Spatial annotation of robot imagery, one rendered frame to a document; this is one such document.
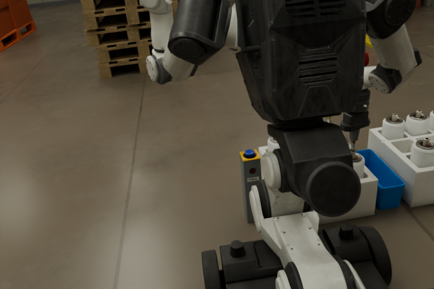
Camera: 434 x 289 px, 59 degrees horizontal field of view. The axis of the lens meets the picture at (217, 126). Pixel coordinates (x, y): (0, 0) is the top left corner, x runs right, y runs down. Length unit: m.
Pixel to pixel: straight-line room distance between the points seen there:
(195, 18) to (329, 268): 0.68
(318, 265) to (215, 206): 0.83
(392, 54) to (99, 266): 1.27
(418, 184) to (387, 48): 0.81
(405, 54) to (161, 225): 1.16
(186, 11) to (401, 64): 0.59
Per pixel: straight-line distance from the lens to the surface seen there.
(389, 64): 1.15
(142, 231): 1.73
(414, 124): 1.99
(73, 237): 1.83
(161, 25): 1.12
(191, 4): 0.90
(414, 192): 1.80
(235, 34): 0.89
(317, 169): 0.78
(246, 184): 1.55
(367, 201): 1.70
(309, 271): 1.03
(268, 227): 1.23
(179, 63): 1.02
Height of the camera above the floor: 1.12
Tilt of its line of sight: 27 degrees down
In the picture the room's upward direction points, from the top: 6 degrees counter-clockwise
